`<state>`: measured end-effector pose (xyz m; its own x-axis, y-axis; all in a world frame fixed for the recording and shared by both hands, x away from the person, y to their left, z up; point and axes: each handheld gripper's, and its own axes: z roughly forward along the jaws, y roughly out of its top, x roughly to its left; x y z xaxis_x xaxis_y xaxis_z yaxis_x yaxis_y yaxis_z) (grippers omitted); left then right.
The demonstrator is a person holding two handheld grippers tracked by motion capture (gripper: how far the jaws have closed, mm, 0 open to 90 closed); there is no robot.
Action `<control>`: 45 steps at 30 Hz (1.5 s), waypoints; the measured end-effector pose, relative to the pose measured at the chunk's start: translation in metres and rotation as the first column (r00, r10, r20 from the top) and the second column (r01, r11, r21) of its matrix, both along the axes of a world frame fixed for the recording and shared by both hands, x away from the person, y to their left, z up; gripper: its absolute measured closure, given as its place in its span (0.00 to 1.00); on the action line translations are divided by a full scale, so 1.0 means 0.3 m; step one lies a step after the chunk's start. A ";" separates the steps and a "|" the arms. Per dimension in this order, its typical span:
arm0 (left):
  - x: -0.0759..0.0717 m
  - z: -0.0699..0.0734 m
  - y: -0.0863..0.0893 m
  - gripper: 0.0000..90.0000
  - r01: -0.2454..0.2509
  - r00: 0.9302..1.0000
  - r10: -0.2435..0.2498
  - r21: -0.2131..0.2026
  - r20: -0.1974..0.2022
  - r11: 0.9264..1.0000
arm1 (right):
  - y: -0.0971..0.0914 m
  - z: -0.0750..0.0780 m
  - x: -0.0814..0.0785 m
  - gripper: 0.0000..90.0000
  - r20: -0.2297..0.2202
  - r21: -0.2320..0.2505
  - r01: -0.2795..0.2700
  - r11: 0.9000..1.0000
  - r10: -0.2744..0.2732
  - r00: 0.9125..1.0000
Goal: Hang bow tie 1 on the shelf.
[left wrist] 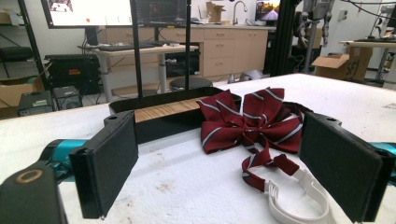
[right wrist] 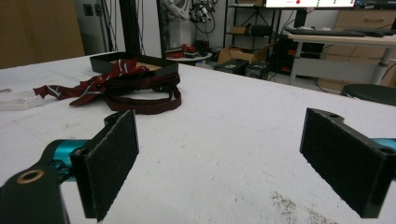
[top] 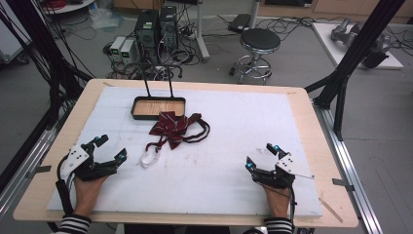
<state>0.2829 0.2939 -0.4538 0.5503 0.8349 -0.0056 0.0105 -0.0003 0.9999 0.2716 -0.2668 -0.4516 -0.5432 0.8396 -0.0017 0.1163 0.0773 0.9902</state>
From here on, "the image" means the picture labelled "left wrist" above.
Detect white foam board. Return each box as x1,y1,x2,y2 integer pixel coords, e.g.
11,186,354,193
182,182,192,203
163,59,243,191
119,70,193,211
0,73,396,224

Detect black metal frame post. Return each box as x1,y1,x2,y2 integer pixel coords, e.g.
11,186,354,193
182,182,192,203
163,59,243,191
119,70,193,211
271,0,301,77
18,0,50,91

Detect beige desk with white legs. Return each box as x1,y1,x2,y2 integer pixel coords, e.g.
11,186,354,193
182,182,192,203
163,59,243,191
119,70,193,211
78,43,200,104

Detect black keyboard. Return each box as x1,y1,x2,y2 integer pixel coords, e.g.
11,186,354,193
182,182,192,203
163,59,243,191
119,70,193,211
98,42,157,52

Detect black rack with wooden base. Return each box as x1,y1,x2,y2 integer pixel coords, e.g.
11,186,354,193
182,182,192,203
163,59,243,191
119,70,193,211
107,0,242,146

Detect black round stool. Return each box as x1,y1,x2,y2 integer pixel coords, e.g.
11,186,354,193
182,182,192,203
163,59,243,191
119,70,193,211
169,77,214,91

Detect hanging grey robot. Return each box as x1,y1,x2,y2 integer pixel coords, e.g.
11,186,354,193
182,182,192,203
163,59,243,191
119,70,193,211
297,0,334,49

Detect flat cardboard box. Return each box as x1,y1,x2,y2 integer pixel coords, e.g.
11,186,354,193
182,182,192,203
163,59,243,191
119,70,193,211
0,76,45,110

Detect large open cardboard box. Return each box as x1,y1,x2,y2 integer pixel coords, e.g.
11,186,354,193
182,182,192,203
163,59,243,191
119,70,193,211
311,46,374,82

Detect dark computer monitor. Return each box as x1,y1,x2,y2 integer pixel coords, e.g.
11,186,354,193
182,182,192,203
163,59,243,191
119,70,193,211
134,0,188,28

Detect small cardboard box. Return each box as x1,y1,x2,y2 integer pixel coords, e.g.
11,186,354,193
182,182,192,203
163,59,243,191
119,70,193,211
205,1,227,23

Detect black equipment case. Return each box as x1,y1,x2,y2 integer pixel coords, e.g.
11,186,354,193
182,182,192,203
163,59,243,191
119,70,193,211
44,53,101,95

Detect black computer tower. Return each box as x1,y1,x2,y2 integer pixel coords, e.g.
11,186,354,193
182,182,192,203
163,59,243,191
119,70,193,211
52,86,84,111
17,90,54,117

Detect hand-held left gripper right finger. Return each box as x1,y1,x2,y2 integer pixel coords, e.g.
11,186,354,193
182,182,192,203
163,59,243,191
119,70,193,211
299,111,396,223

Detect black padded seat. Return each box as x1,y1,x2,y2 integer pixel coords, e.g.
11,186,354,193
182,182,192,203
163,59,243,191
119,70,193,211
0,46,34,63

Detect beige side table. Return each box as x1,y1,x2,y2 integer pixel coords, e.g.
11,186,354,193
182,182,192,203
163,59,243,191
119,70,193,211
339,38,396,82

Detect beige cabinets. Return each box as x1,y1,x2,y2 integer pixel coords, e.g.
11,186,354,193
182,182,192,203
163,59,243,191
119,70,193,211
102,23,276,78

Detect computer monitor with white screen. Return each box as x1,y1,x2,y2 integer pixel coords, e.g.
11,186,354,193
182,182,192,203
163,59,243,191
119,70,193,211
40,0,134,30

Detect metal faucet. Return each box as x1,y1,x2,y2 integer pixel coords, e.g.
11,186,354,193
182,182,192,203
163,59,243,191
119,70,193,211
231,0,249,26

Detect maroon striped bow tie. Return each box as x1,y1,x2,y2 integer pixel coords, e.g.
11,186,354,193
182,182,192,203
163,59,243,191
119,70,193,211
195,87,339,224

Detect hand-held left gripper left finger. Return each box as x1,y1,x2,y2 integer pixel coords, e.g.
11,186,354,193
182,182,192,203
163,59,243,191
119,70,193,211
68,110,139,219

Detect monitor with sunset picture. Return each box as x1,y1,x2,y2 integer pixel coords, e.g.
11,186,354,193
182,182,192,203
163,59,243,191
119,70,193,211
255,0,281,22

